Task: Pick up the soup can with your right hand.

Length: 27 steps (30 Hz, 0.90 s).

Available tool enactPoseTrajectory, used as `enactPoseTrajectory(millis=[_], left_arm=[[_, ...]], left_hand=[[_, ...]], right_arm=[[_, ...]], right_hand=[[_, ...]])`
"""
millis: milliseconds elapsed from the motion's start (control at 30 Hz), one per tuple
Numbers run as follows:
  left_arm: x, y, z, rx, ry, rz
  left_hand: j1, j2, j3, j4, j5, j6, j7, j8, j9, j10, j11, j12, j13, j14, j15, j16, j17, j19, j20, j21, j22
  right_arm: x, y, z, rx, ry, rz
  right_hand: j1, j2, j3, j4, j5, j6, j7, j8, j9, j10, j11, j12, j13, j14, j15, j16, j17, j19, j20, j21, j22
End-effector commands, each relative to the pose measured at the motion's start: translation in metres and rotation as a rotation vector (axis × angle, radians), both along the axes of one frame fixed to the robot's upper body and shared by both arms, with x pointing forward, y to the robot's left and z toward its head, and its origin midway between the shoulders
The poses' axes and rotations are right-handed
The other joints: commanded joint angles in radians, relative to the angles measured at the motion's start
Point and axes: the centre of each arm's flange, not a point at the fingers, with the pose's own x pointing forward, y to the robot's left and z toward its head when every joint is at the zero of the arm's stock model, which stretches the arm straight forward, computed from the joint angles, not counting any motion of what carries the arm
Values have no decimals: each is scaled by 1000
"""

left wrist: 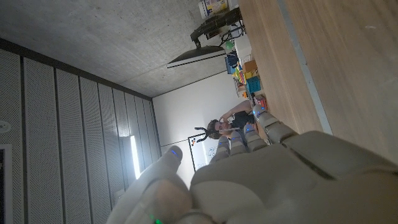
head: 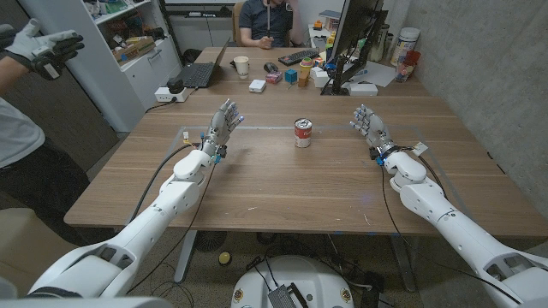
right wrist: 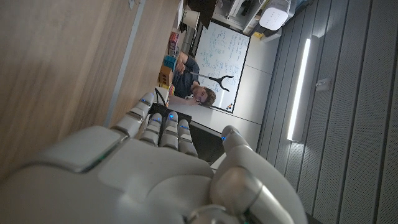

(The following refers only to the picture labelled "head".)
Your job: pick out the tall white canister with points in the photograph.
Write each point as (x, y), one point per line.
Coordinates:
(404, 45)

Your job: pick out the grey table leg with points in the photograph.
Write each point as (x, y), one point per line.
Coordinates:
(402, 261)

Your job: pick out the seated person in dark shirt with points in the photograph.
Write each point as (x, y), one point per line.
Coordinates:
(257, 21)

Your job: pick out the black laptop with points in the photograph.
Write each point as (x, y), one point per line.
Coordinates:
(197, 75)

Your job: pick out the blue cube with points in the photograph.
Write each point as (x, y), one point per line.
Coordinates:
(291, 76)

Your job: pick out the beige box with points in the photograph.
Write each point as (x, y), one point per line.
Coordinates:
(25, 248)

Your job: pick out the white paper cup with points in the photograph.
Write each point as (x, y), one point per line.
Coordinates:
(242, 66)

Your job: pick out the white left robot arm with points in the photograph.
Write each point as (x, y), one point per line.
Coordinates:
(171, 201)

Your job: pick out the black power adapter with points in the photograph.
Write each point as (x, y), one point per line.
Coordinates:
(175, 85)

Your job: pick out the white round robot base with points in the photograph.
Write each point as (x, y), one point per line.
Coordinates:
(299, 274)

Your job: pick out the small orange toy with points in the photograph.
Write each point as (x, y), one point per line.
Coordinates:
(317, 25)

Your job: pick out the white table leg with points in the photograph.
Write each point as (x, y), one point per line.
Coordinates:
(186, 256)

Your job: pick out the white paper sheets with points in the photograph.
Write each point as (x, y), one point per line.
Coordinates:
(379, 72)

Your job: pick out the standing person's bare forearm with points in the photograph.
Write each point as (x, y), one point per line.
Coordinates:
(8, 72)

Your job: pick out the black backpack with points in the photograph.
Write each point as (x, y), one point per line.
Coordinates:
(191, 56)

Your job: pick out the dark metal bottle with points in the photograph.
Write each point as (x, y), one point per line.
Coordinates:
(380, 43)

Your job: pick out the white robot torso edge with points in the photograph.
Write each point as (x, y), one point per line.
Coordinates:
(85, 303)

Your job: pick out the brown office chair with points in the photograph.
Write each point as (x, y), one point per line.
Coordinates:
(236, 21)

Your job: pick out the black keyboard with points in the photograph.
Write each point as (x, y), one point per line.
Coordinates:
(297, 57)

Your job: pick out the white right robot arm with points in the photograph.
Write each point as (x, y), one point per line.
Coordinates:
(449, 222)

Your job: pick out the orange cone toy green top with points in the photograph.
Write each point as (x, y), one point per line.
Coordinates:
(305, 72)

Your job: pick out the yellow ball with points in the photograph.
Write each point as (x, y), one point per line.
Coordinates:
(224, 258)

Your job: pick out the small white flat box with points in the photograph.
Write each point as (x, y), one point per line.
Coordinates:
(257, 86)

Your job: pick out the white power strip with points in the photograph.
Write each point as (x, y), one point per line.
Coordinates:
(164, 95)

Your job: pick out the white shelf cabinet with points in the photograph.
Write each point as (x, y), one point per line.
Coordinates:
(98, 77)

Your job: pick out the white flat device box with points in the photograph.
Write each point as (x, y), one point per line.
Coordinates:
(363, 89)

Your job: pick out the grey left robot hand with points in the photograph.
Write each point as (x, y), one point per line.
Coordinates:
(218, 128)

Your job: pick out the person's gloved hand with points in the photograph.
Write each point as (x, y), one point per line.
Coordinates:
(34, 47)

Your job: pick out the small red patterned box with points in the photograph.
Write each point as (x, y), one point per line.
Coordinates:
(274, 77)

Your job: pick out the white cube box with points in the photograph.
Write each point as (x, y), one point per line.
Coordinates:
(321, 79)

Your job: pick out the red and white soup can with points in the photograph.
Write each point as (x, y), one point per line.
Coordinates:
(302, 134)

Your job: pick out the black round floor disc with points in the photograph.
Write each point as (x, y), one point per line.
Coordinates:
(210, 240)

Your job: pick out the dark computer mouse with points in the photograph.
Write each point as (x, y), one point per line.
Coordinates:
(270, 67)

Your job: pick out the standing person in grey shirt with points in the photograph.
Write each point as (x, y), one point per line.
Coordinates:
(17, 137)

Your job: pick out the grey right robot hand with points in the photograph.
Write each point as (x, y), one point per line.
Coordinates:
(377, 130)

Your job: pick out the yellow bottle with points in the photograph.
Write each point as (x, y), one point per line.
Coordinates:
(331, 39)

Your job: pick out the cardboard box on shelf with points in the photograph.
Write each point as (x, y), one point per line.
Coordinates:
(135, 49)

